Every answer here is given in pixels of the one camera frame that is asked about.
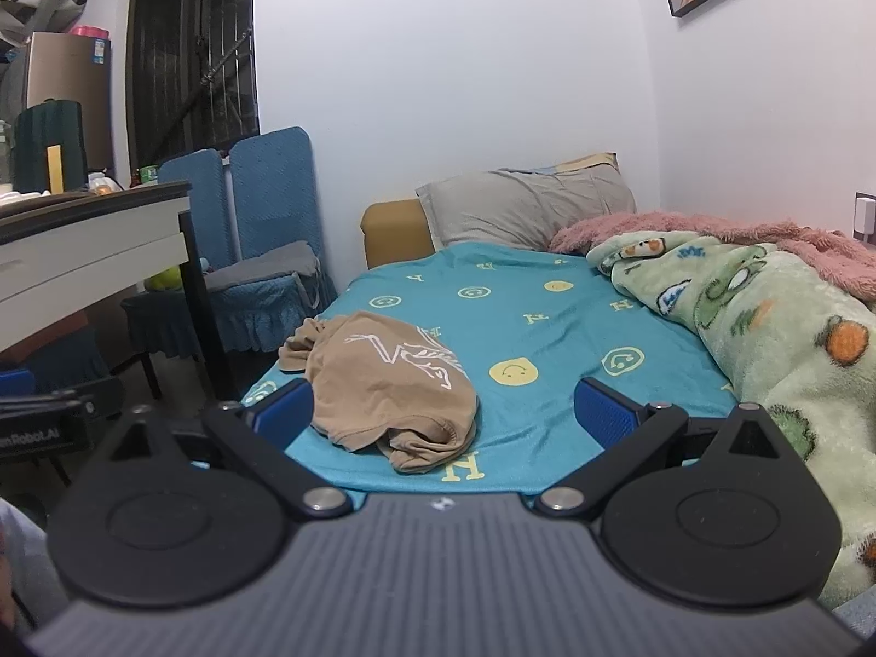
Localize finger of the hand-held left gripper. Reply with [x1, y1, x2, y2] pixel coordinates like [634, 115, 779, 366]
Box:
[0, 368, 80, 418]

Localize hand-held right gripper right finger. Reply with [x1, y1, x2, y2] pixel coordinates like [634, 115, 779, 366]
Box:
[535, 378, 799, 518]

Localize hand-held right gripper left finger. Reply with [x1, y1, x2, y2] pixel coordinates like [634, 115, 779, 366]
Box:
[94, 378, 354, 520]

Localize tan printed t-shirt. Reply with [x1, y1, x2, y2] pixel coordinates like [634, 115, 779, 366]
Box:
[277, 310, 480, 475]

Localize person's grey trousers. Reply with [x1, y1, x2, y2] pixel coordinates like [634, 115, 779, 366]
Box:
[0, 498, 70, 637]

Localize teal smiley bedsheet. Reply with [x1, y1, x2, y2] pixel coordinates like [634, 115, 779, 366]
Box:
[239, 241, 740, 494]

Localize white desk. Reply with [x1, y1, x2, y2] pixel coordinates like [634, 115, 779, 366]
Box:
[0, 180, 234, 401]

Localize grey seat cushion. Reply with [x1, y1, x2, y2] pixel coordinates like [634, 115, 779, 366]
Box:
[204, 241, 321, 290]

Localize green cartoon fleece blanket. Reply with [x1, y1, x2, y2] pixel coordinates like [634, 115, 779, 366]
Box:
[587, 229, 876, 610]

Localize pink fluffy blanket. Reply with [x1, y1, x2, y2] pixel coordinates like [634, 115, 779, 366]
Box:
[547, 211, 876, 302]

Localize tan bed headboard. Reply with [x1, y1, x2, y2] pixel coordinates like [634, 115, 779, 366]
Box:
[361, 200, 437, 269]

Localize grey pillow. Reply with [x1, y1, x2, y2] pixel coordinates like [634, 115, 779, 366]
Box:
[416, 165, 637, 251]

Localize dark green suitcase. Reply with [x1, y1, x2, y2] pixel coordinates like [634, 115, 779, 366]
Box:
[15, 100, 89, 194]

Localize yellow pillow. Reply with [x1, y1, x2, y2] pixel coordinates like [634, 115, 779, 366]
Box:
[499, 152, 620, 175]

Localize gold refrigerator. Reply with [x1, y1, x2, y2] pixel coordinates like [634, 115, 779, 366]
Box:
[24, 33, 114, 172]

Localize dark grilled window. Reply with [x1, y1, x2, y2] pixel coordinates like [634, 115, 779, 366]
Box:
[126, 0, 261, 172]

